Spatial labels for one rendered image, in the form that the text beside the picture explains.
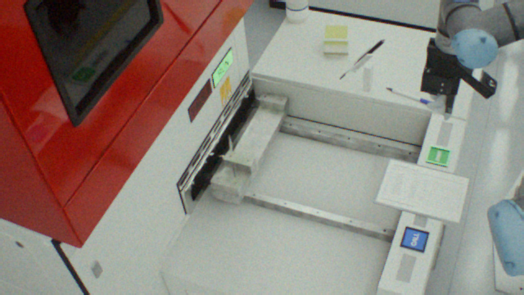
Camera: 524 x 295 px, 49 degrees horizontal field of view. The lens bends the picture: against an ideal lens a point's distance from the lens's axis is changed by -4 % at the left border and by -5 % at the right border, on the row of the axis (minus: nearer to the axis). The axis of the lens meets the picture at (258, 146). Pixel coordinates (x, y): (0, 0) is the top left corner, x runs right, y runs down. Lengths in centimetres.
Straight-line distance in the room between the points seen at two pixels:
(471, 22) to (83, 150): 72
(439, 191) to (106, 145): 78
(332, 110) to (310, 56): 18
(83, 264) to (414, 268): 69
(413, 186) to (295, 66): 53
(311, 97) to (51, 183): 94
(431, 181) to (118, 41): 81
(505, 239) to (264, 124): 96
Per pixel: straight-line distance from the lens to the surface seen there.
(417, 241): 136
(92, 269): 124
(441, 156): 153
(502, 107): 314
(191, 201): 155
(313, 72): 173
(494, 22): 113
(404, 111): 166
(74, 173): 102
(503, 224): 92
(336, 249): 151
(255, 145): 165
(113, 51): 105
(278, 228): 155
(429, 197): 144
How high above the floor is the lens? 209
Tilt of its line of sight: 47 degrees down
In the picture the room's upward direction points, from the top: 7 degrees counter-clockwise
